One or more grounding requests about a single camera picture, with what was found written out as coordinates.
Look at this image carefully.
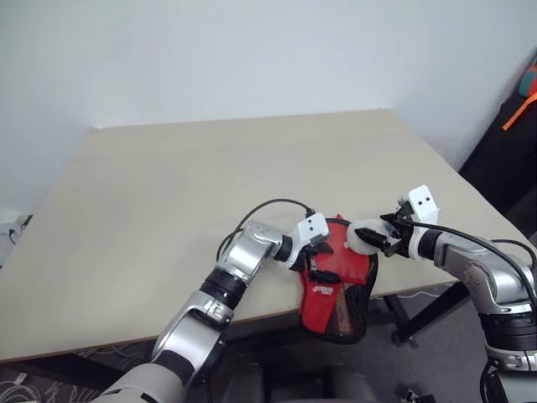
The white ping pong ball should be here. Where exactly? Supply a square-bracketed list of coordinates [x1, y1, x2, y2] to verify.
[347, 217, 385, 257]

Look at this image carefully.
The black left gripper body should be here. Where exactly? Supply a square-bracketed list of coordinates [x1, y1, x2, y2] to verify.
[293, 238, 332, 273]

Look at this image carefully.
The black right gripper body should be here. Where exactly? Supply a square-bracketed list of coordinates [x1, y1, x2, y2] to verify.
[383, 200, 415, 259]

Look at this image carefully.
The black table frame leg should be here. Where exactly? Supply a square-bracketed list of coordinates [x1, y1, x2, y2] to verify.
[383, 283, 472, 349]

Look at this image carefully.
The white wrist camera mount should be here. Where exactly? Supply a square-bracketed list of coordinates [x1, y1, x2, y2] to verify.
[286, 212, 331, 270]
[403, 184, 441, 260]

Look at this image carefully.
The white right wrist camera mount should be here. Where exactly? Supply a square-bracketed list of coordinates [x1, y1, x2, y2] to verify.
[403, 184, 441, 260]

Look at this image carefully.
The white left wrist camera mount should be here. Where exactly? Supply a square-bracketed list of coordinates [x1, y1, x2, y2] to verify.
[286, 212, 331, 270]

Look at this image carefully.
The teal rounded object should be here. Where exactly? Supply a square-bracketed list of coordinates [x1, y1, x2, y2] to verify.
[518, 62, 537, 97]

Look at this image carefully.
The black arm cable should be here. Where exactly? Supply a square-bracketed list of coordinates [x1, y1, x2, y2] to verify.
[410, 224, 537, 307]
[216, 198, 315, 262]

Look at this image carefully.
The black red paddle case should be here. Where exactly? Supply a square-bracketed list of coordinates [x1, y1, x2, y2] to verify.
[300, 212, 381, 346]

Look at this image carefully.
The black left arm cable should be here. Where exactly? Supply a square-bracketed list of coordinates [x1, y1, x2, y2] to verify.
[216, 198, 315, 262]

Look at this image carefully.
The black bulky background object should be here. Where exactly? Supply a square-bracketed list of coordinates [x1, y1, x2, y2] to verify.
[459, 92, 537, 243]

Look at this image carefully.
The dark grey rounded shape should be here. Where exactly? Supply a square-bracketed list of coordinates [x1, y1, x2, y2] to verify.
[222, 363, 266, 403]
[328, 363, 379, 403]

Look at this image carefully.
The white power adapter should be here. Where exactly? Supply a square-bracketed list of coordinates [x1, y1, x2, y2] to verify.
[0, 213, 34, 245]

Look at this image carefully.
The red table tennis paddle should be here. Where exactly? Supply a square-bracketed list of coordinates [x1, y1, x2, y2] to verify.
[325, 221, 373, 287]

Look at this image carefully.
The orange strap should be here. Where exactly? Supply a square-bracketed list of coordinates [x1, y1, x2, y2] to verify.
[502, 92, 537, 131]

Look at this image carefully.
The small black floor device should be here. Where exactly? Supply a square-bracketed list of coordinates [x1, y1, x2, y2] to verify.
[396, 384, 437, 403]

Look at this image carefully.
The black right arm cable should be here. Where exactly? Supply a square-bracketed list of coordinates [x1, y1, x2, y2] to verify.
[410, 224, 537, 307]

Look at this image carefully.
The white floor cable bundle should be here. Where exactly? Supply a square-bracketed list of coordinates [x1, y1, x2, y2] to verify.
[0, 369, 87, 403]

